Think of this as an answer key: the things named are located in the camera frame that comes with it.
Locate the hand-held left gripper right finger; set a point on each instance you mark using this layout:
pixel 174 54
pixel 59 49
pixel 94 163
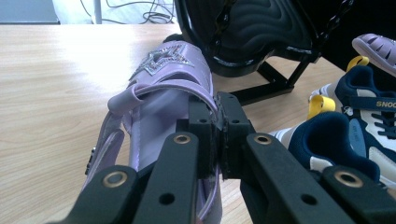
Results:
pixel 233 137

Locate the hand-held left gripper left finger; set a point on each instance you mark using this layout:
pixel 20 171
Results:
pixel 205 140

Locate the red and black shoe rack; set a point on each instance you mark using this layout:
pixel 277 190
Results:
pixel 258 28

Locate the navy and white child sneaker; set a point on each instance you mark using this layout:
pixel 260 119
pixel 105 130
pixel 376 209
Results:
pixel 330 140
pixel 358 81

